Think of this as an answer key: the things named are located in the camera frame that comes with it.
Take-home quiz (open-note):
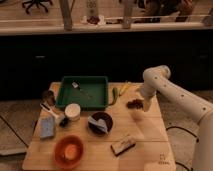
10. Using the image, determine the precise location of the dark red grape bunch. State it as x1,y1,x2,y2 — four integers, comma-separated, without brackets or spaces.
126,99,143,109

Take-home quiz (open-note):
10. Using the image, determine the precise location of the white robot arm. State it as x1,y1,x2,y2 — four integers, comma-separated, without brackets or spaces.
138,65,213,171

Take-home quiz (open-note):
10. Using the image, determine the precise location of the yellow pen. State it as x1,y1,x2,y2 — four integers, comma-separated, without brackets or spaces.
119,82,131,96

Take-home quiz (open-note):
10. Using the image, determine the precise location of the green pod vegetable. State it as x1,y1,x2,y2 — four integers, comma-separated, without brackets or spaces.
109,87,118,106

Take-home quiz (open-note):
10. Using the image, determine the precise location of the black beige eraser block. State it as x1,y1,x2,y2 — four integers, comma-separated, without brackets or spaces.
110,135,136,156

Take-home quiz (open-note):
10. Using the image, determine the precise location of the dark bowl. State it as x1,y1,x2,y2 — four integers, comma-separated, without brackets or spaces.
88,112,113,135

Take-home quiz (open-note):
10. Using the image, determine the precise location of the blue grey cloth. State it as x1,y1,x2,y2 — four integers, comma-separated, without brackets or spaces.
88,116,108,134

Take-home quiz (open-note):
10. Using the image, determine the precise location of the green plastic tray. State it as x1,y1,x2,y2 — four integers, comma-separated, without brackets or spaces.
56,76,108,111

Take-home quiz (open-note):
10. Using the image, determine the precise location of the small utensil in tray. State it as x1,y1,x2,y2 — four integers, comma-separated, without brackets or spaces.
72,82,91,99

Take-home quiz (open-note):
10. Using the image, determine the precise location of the white round container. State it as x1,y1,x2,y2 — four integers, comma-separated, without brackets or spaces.
65,103,81,121

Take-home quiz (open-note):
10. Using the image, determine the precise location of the small black object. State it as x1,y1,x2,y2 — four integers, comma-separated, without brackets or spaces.
59,118,69,128

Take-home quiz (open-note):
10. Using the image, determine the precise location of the orange round object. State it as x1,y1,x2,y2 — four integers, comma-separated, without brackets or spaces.
64,144,77,160

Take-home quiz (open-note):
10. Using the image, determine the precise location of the seated person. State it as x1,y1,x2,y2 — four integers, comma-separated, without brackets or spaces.
138,0,193,23

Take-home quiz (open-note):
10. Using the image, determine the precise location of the orange bowl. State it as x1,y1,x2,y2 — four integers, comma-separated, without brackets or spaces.
53,135,84,171

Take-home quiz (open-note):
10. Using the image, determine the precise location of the dark item on ledge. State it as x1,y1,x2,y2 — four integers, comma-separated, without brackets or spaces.
87,16,100,25

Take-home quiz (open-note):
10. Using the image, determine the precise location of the dark brown brush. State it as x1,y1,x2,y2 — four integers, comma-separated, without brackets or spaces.
42,90,56,106

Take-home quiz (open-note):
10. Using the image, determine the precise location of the blue sponge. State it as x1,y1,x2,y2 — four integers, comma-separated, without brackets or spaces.
40,117,55,139

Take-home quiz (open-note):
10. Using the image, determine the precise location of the black office chair base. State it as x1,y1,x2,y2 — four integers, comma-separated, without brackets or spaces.
22,0,53,14

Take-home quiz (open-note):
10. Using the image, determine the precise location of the black floor cable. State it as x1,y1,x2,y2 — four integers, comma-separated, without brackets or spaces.
166,125,200,171

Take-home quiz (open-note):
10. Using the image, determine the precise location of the wooden post right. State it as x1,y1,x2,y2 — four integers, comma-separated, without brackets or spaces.
122,0,134,29

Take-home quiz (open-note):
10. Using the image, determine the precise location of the wooden post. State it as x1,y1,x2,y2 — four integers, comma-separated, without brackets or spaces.
59,0,72,31
122,0,134,29

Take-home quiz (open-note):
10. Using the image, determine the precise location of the wooden post left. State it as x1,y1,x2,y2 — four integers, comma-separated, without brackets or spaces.
59,0,72,31

